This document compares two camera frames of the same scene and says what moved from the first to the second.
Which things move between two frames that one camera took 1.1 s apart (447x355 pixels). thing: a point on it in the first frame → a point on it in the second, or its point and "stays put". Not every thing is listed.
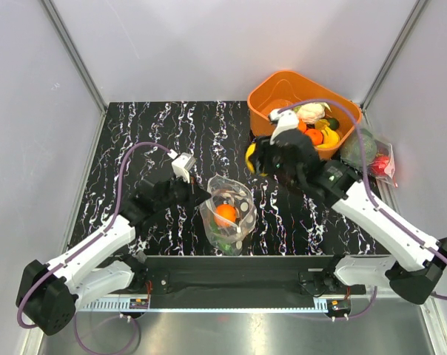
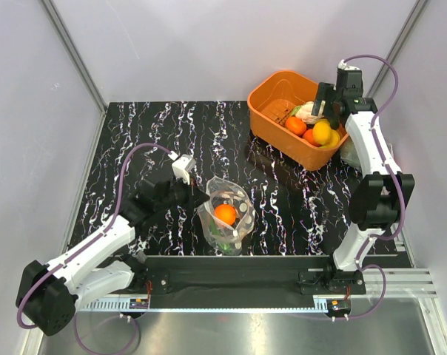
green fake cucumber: (223, 245) stays put
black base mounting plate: (234, 276) stays put
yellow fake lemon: (249, 153) → (321, 132)
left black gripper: (195, 195) stays put
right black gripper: (263, 150) → (325, 92)
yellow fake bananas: (331, 138) stays put
